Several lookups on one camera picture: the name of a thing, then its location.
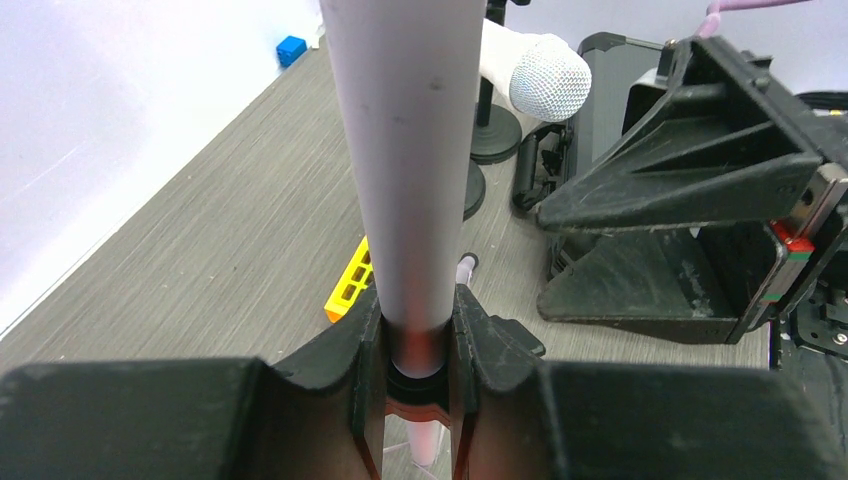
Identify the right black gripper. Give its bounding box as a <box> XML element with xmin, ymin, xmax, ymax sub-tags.
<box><xmin>536</xmin><ymin>39</ymin><xmax>847</xmax><ymax>359</ymax></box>

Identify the small blue block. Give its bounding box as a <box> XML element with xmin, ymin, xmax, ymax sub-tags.
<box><xmin>276</xmin><ymin>36</ymin><xmax>309</xmax><ymax>69</ymax></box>

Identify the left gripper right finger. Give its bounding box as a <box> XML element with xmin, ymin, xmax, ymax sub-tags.
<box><xmin>450</xmin><ymin>285</ymin><xmax>847</xmax><ymax>479</ymax></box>

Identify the white music stand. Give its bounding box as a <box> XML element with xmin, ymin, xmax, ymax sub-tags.
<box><xmin>317</xmin><ymin>0</ymin><xmax>488</xmax><ymax>480</ymax></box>

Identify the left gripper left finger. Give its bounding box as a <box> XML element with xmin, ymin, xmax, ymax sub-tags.
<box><xmin>1</xmin><ymin>289</ymin><xmax>386</xmax><ymax>479</ymax></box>

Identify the white toy microphone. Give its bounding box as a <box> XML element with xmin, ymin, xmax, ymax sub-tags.
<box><xmin>479</xmin><ymin>19</ymin><xmax>592</xmax><ymax>123</ymax></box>

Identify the black mic stand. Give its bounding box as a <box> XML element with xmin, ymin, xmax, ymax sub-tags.
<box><xmin>463</xmin><ymin>160</ymin><xmax>486</xmax><ymax>220</ymax></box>
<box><xmin>468</xmin><ymin>0</ymin><xmax>531</xmax><ymax>166</ymax></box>

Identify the right black mic stand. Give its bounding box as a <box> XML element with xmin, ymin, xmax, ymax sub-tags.
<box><xmin>468</xmin><ymin>0</ymin><xmax>531</xmax><ymax>166</ymax></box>

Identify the black carrying case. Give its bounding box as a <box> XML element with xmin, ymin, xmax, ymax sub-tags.
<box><xmin>511</xmin><ymin>31</ymin><xmax>776</xmax><ymax>333</ymax></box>

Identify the left black mic stand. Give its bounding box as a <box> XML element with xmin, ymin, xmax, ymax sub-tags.
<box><xmin>463</xmin><ymin>160</ymin><xmax>486</xmax><ymax>220</ymax></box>

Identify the yellow red blue toy block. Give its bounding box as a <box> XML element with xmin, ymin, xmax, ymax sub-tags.
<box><xmin>324</xmin><ymin>237</ymin><xmax>373</xmax><ymax>323</ymax></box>

